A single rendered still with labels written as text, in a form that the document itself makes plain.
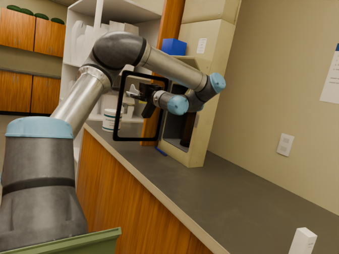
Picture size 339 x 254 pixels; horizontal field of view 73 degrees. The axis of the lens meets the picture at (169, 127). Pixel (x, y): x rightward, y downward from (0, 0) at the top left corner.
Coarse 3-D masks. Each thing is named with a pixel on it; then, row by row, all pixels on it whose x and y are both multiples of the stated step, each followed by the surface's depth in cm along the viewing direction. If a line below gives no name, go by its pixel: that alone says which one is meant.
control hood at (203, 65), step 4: (176, 56) 117; (180, 56) 114; (184, 56) 112; (188, 56) 109; (192, 56) 107; (180, 60) 116; (184, 60) 113; (188, 60) 111; (192, 60) 108; (196, 60) 107; (200, 60) 108; (204, 60) 110; (208, 60) 111; (188, 64) 113; (192, 64) 110; (196, 64) 108; (200, 64) 109; (204, 64) 110; (208, 64) 112; (196, 68) 110; (200, 68) 109; (204, 68) 111; (208, 68) 112; (204, 72) 112; (208, 72) 113
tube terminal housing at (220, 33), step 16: (192, 32) 125; (208, 32) 115; (224, 32) 112; (192, 48) 124; (208, 48) 115; (224, 48) 115; (224, 64) 118; (208, 112) 121; (208, 128) 124; (160, 144) 145; (192, 144) 122; (192, 160) 124
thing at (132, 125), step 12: (120, 84) 121; (132, 108) 129; (156, 108) 138; (120, 120) 127; (132, 120) 131; (144, 120) 136; (156, 120) 141; (120, 132) 129; (132, 132) 133; (144, 132) 138
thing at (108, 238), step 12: (120, 228) 38; (60, 240) 33; (72, 240) 34; (84, 240) 35; (96, 240) 36; (108, 240) 37; (0, 252) 29; (12, 252) 30; (24, 252) 30; (36, 252) 31; (48, 252) 32; (60, 252) 33; (72, 252) 34; (84, 252) 36; (96, 252) 37; (108, 252) 38
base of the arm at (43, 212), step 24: (24, 192) 36; (48, 192) 37; (72, 192) 41; (0, 216) 35; (24, 216) 34; (48, 216) 35; (72, 216) 39; (0, 240) 32; (24, 240) 32; (48, 240) 33
